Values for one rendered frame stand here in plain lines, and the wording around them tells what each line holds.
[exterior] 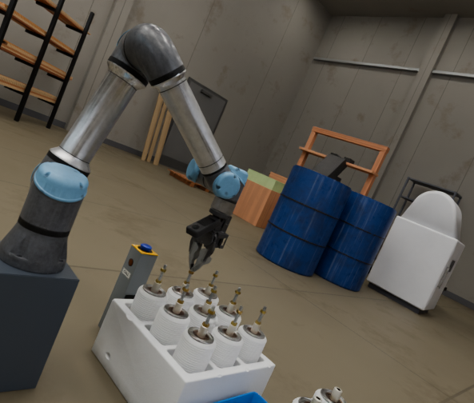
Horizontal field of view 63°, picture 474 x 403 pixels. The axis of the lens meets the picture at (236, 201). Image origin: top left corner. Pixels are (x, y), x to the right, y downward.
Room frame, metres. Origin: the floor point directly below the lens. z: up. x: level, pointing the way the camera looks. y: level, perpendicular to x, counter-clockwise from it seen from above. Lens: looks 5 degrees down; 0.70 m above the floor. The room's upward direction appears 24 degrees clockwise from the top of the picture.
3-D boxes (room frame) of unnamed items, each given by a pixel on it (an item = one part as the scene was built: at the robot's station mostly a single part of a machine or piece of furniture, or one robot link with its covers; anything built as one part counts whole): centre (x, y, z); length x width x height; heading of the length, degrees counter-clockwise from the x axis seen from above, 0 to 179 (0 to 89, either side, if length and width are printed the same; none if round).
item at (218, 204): (1.25, 0.04, 0.56); 0.08 x 0.08 x 0.05
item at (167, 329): (1.07, 0.03, 0.16); 0.10 x 0.10 x 0.18
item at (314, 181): (4.06, -1.00, 0.48); 1.31 x 0.80 x 0.96; 131
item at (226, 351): (1.08, -0.13, 0.16); 0.10 x 0.10 x 0.18
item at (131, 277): (1.30, 0.22, 0.16); 0.07 x 0.07 x 0.31; 49
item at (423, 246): (4.71, -2.31, 0.69); 0.77 x 0.63 x 1.39; 47
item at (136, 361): (1.16, -0.05, 0.09); 0.39 x 0.39 x 0.18; 49
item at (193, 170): (1.19, 0.11, 0.64); 0.11 x 0.11 x 0.08; 29
